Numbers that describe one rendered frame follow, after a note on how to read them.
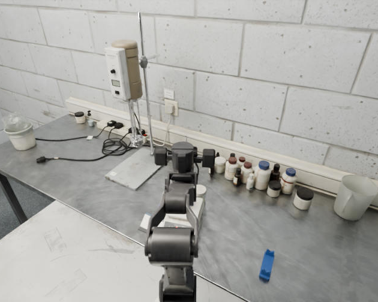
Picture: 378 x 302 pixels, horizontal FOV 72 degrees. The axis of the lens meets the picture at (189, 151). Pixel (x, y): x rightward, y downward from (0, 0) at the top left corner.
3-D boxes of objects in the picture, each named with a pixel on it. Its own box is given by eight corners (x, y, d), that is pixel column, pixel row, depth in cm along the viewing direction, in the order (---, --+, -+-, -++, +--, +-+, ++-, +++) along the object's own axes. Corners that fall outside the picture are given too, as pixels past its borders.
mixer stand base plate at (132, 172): (135, 190, 120) (135, 189, 119) (104, 177, 128) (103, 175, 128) (170, 158, 142) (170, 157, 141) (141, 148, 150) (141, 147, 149)
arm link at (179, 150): (196, 204, 66) (197, 167, 59) (164, 204, 66) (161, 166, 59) (196, 176, 75) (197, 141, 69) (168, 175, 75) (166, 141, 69)
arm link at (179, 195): (197, 261, 39) (198, 191, 40) (144, 259, 40) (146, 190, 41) (197, 223, 68) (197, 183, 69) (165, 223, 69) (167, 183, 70)
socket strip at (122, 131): (144, 143, 155) (144, 136, 152) (96, 127, 171) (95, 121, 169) (150, 139, 159) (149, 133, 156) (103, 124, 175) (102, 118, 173)
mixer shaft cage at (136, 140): (138, 148, 124) (132, 99, 110) (127, 145, 127) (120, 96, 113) (147, 142, 129) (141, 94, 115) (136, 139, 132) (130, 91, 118)
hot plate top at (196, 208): (197, 222, 94) (197, 220, 94) (165, 216, 97) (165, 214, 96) (203, 199, 104) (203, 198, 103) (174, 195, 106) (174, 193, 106)
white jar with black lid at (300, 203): (299, 211, 109) (303, 199, 105) (290, 201, 114) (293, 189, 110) (313, 208, 111) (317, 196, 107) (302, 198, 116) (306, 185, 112)
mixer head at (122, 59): (126, 109, 106) (117, 46, 93) (107, 103, 111) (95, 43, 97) (147, 97, 117) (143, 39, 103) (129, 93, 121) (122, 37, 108)
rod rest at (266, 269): (269, 281, 84) (270, 274, 82) (258, 277, 85) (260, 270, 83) (274, 256, 91) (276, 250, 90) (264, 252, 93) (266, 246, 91)
